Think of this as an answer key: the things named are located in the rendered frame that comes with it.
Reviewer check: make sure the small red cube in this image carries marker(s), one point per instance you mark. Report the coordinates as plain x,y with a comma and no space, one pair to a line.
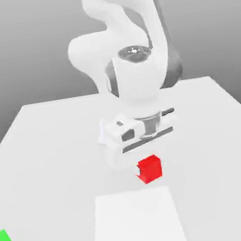
151,169

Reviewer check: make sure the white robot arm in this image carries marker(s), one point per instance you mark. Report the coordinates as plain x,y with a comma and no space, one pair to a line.
136,82

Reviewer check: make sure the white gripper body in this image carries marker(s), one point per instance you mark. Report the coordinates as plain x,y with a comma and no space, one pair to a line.
136,150

